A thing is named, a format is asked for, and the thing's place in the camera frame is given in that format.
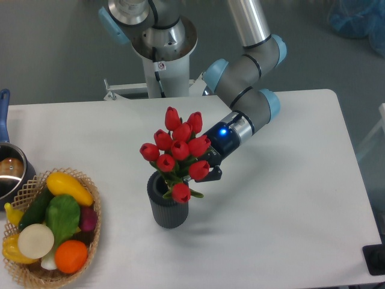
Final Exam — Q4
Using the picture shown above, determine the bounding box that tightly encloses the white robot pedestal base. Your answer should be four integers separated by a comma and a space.
104, 16, 212, 101

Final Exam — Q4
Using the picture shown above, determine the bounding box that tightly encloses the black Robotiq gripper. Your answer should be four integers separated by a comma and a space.
195, 122, 241, 182

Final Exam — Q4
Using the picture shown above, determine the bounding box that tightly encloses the black device at table edge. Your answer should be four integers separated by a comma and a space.
362, 244, 384, 276

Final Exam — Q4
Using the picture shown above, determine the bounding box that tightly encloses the green lettuce leaf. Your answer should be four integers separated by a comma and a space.
45, 194, 81, 250

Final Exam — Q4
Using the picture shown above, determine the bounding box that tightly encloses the white round radish slice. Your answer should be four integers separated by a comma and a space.
17, 223, 54, 259

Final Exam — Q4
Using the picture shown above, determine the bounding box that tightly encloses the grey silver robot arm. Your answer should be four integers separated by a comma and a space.
98, 1, 287, 181

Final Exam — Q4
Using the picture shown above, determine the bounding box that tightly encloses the red tulip bouquet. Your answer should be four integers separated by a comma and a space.
140, 107, 211, 204

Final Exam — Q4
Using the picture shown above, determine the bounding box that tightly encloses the dark grey ribbed vase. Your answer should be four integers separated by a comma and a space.
147, 172, 189, 229

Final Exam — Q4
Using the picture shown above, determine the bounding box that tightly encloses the orange fruit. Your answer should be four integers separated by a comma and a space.
54, 240, 88, 274

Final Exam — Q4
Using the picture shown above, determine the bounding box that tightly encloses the yellow squash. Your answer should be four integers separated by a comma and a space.
46, 172, 94, 207

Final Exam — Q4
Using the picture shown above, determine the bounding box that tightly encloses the woven wicker basket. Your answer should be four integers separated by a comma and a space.
3, 168, 102, 288

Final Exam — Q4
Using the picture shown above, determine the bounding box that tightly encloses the yellow bell pepper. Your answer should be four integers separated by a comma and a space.
2, 234, 38, 264

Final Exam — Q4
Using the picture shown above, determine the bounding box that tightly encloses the dark green cucumber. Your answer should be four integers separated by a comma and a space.
18, 187, 54, 231

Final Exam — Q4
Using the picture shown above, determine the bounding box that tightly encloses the purple red onion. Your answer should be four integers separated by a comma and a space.
79, 207, 98, 232

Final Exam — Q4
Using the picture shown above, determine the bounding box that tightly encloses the blue handled saucepan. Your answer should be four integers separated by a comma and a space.
1, 89, 35, 211

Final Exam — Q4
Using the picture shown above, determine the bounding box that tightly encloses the yellow banana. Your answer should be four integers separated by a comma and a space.
4, 203, 24, 226

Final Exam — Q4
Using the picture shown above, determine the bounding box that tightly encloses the blue plastic bag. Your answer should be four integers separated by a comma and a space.
327, 1, 384, 57

